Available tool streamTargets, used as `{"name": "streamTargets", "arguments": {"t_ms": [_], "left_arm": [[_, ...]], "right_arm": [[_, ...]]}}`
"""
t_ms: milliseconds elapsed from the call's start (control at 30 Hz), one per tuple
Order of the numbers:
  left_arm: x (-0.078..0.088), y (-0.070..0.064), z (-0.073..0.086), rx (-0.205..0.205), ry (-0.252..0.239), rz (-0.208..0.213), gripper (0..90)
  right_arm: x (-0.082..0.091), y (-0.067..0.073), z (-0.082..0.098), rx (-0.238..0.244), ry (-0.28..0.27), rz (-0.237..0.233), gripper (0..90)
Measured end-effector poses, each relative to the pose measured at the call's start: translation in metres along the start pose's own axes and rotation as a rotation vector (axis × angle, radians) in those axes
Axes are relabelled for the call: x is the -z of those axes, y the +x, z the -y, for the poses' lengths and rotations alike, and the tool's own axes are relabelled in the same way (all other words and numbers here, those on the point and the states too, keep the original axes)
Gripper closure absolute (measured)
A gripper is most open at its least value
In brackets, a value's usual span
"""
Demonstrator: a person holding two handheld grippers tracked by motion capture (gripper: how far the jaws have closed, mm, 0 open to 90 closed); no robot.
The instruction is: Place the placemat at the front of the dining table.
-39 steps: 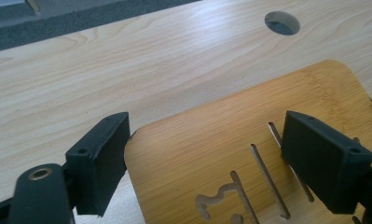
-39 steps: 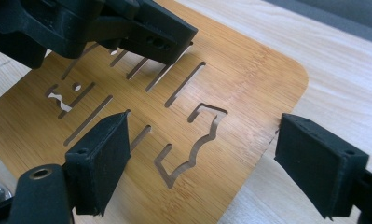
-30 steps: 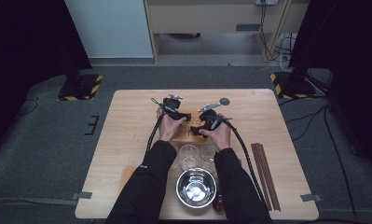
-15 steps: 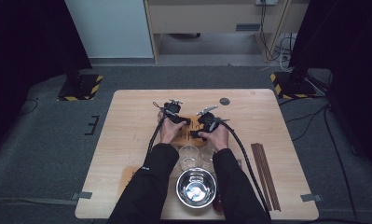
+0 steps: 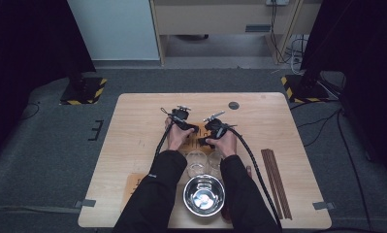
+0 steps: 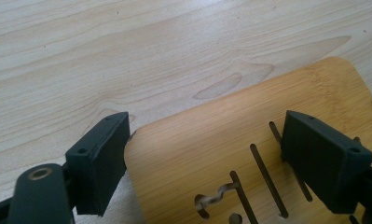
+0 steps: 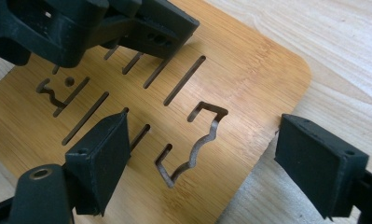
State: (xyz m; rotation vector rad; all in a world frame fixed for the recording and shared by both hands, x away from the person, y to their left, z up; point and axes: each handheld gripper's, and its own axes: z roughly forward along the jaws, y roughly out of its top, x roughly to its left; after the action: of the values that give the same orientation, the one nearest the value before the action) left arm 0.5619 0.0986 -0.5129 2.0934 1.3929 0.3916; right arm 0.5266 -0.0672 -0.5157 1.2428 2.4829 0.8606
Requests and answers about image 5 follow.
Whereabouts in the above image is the left hand-held gripper cable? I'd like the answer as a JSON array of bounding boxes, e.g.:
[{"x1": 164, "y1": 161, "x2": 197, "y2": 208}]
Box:
[{"x1": 153, "y1": 106, "x2": 182, "y2": 159}]

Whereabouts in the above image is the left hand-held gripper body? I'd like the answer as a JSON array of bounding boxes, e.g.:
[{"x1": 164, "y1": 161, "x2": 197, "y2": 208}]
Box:
[{"x1": 170, "y1": 104, "x2": 193, "y2": 130}]

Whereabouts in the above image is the striped black stand base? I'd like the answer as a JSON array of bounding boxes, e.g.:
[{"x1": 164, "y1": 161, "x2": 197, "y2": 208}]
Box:
[
  {"x1": 280, "y1": 72, "x2": 332, "y2": 105},
  {"x1": 59, "y1": 72, "x2": 109, "y2": 106}
]

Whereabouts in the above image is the carved wooden coaster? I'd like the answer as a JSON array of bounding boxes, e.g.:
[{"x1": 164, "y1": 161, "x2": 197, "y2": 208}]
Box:
[
  {"x1": 180, "y1": 121, "x2": 216, "y2": 155},
  {"x1": 121, "y1": 173, "x2": 150, "y2": 212}
]

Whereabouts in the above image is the beige wooden desk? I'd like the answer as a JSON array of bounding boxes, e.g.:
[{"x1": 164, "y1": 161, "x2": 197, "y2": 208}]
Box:
[{"x1": 149, "y1": 0, "x2": 323, "y2": 66}]

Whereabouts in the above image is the thick black floor cable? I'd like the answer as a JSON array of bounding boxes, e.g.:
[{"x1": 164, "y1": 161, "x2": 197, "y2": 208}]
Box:
[{"x1": 336, "y1": 108, "x2": 374, "y2": 233}]

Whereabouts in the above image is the tangle of cables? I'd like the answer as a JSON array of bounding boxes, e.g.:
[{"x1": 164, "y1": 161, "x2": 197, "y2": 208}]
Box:
[{"x1": 286, "y1": 34, "x2": 310, "y2": 76}]

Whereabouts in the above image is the grey tape piece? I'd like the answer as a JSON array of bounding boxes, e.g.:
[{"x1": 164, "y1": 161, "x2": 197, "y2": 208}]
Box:
[
  {"x1": 311, "y1": 201, "x2": 337, "y2": 211},
  {"x1": 74, "y1": 198, "x2": 97, "y2": 209}
]

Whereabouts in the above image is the thin black floor cable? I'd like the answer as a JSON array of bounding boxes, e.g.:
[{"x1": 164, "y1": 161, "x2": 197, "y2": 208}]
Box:
[
  {"x1": 297, "y1": 110, "x2": 342, "y2": 129},
  {"x1": 17, "y1": 101, "x2": 41, "y2": 121}
]

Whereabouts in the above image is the white cabinet panel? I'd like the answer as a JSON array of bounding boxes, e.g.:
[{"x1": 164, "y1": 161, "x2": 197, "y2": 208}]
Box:
[{"x1": 67, "y1": 0, "x2": 160, "y2": 61}]

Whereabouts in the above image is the right hand-held gripper cable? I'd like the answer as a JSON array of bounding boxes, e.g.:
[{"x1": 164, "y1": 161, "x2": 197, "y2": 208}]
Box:
[{"x1": 226, "y1": 124, "x2": 284, "y2": 231}]

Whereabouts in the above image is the bundle of brown chopsticks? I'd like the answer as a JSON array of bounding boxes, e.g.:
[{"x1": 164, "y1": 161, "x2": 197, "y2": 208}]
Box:
[{"x1": 260, "y1": 148, "x2": 293, "y2": 221}]

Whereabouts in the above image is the clear drinking glass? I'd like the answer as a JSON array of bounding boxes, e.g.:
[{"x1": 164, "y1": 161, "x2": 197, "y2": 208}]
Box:
[
  {"x1": 208, "y1": 150, "x2": 224, "y2": 181},
  {"x1": 185, "y1": 150, "x2": 210, "y2": 179}
]

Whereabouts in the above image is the shiny steel bowl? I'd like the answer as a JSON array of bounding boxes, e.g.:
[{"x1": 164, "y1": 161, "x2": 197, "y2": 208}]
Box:
[{"x1": 182, "y1": 174, "x2": 227, "y2": 217}]

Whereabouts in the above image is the person's right hand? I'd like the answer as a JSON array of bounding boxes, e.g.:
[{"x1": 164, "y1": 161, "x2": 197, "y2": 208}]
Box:
[{"x1": 206, "y1": 128, "x2": 238, "y2": 159}]

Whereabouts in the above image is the hanging black cable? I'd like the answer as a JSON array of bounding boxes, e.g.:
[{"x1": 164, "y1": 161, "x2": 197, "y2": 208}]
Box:
[{"x1": 270, "y1": 3, "x2": 291, "y2": 65}]

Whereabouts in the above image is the black floor tape mark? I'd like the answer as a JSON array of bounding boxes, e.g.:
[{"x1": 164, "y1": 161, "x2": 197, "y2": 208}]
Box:
[{"x1": 87, "y1": 119, "x2": 105, "y2": 142}]

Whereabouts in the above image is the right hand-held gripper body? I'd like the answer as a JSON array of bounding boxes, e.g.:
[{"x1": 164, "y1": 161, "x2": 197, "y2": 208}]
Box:
[{"x1": 203, "y1": 110, "x2": 238, "y2": 141}]

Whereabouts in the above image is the person's left hand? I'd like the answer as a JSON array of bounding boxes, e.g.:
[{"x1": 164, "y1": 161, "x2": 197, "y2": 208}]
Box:
[{"x1": 164, "y1": 116, "x2": 196, "y2": 152}]

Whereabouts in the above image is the black curtain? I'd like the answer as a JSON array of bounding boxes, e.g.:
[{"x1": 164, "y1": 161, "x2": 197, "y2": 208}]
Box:
[
  {"x1": 0, "y1": 0, "x2": 97, "y2": 164},
  {"x1": 299, "y1": 0, "x2": 387, "y2": 183}
]

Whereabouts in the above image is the hand-held gripper cable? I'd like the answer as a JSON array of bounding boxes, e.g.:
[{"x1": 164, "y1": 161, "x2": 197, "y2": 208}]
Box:
[
  {"x1": 153, "y1": 106, "x2": 182, "y2": 159},
  {"x1": 226, "y1": 124, "x2": 284, "y2": 231}
]

